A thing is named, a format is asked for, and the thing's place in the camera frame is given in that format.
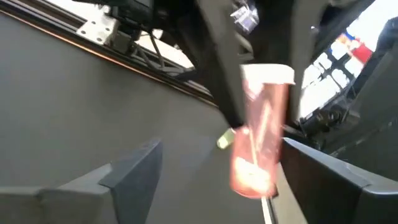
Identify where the orange-red medicine bottle white cap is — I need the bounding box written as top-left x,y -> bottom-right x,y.
229,63 -> 295,200

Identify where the silver mounting bracket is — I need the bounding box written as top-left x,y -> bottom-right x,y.
76,14 -> 121,46

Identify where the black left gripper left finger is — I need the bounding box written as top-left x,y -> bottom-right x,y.
0,138 -> 164,224

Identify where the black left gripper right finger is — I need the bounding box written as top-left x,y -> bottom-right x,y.
281,137 -> 398,224

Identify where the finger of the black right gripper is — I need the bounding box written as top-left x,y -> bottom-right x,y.
287,0 -> 332,122
192,0 -> 248,129

